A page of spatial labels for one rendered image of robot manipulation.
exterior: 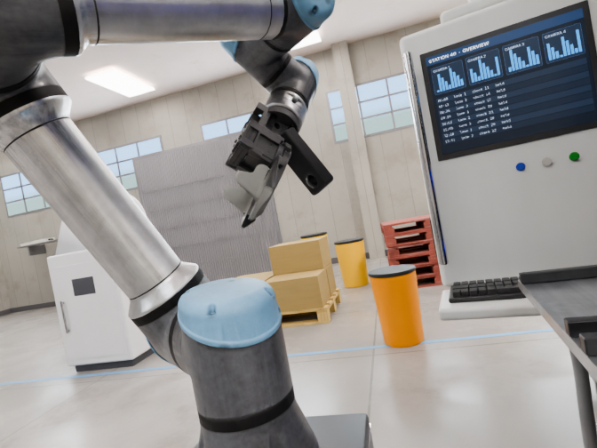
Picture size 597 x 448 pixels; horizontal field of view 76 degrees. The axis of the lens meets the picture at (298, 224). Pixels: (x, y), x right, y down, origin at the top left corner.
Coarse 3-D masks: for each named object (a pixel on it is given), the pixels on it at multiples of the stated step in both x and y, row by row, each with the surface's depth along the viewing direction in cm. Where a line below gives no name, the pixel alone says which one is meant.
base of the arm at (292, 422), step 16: (288, 400) 44; (256, 416) 41; (272, 416) 41; (288, 416) 43; (304, 416) 47; (208, 432) 42; (224, 432) 41; (240, 432) 40; (256, 432) 41; (272, 432) 41; (288, 432) 42; (304, 432) 44
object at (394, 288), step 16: (384, 272) 285; (400, 272) 275; (384, 288) 279; (400, 288) 275; (416, 288) 282; (384, 304) 282; (400, 304) 276; (416, 304) 280; (384, 320) 285; (400, 320) 277; (416, 320) 280; (384, 336) 291; (400, 336) 279; (416, 336) 279
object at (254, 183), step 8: (256, 168) 57; (264, 168) 58; (272, 168) 57; (240, 176) 55; (248, 176) 56; (256, 176) 56; (264, 176) 57; (240, 184) 54; (248, 184) 55; (256, 184) 56; (264, 184) 56; (248, 192) 55; (256, 192) 55; (264, 192) 55; (272, 192) 55; (256, 200) 55; (264, 200) 55; (256, 208) 54; (264, 208) 55; (256, 216) 55
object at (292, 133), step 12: (288, 132) 63; (300, 144) 63; (300, 156) 63; (312, 156) 63; (300, 168) 64; (312, 168) 63; (324, 168) 63; (312, 180) 63; (324, 180) 62; (312, 192) 65
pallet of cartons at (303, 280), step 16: (304, 240) 445; (320, 240) 422; (272, 256) 433; (288, 256) 427; (304, 256) 422; (320, 256) 416; (272, 272) 463; (288, 272) 429; (304, 272) 415; (320, 272) 394; (288, 288) 386; (304, 288) 381; (320, 288) 379; (336, 288) 458; (288, 304) 387; (304, 304) 382; (320, 304) 378; (304, 320) 392; (320, 320) 377
